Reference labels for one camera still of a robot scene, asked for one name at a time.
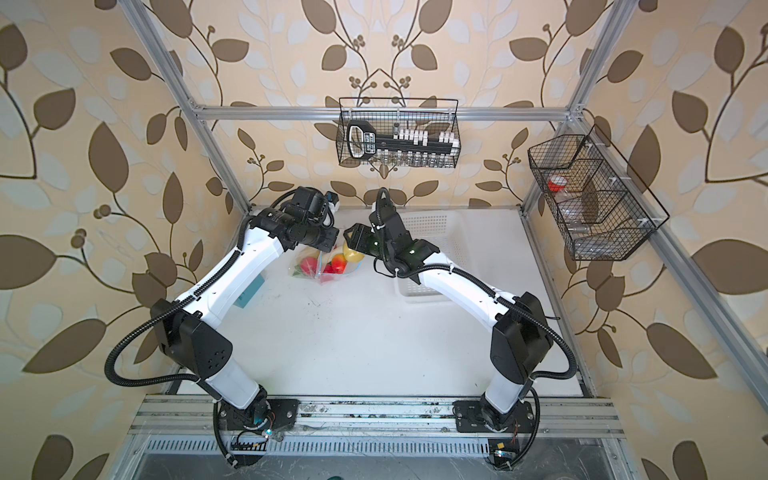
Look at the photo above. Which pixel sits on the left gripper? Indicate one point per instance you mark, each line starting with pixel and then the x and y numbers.
pixel 327 243

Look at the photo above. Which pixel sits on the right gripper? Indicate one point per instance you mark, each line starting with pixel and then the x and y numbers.
pixel 361 238

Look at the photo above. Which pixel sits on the clear zip top bag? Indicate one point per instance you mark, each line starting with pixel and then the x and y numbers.
pixel 324 259

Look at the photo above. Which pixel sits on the yellow potato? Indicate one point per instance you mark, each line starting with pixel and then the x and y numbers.
pixel 352 256

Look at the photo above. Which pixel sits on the red yellow mango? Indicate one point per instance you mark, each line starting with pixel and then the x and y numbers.
pixel 338 264

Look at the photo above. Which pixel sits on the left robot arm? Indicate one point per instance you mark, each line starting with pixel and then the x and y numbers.
pixel 187 329

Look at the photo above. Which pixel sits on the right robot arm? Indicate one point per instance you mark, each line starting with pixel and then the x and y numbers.
pixel 523 347

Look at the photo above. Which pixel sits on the teal block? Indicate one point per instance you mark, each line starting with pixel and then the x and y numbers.
pixel 249 292

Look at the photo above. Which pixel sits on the black tool in basket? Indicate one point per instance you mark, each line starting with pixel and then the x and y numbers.
pixel 396 143

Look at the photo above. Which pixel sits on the red white item in basket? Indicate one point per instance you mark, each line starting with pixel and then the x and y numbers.
pixel 556 183

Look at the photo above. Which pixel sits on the back wire basket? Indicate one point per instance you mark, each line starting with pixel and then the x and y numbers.
pixel 432 113

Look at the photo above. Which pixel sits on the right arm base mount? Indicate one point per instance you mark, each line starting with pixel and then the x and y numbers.
pixel 495 417

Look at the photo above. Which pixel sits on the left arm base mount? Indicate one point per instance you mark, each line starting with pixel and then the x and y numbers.
pixel 262 415

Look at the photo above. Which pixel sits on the side wire basket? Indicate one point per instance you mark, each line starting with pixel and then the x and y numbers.
pixel 607 210

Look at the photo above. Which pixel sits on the aluminium front rail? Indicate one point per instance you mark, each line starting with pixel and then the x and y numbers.
pixel 442 417

